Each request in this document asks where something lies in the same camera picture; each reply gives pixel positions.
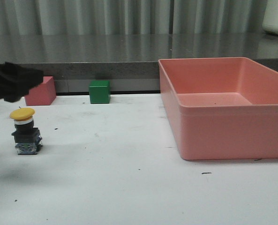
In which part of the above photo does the pink plastic bin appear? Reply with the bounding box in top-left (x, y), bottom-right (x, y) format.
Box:
top-left (158, 57), bottom-right (278, 160)

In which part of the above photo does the yellow push button switch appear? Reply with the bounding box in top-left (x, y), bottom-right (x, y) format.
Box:
top-left (10, 107), bottom-right (42, 155)

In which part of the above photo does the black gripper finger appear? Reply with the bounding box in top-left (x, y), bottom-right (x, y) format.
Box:
top-left (0, 62), bottom-right (44, 103)

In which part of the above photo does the white appliance on counter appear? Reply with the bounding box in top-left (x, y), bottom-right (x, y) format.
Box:
top-left (262, 0), bottom-right (278, 35)

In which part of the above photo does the grey stone counter shelf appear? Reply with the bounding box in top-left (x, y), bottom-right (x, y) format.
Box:
top-left (0, 33), bottom-right (278, 95)

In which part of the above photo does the green cube block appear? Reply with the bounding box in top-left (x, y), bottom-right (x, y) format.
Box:
top-left (89, 80), bottom-right (111, 104)

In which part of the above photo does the pink cube block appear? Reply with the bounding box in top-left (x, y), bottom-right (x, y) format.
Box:
top-left (24, 76), bottom-right (56, 106)

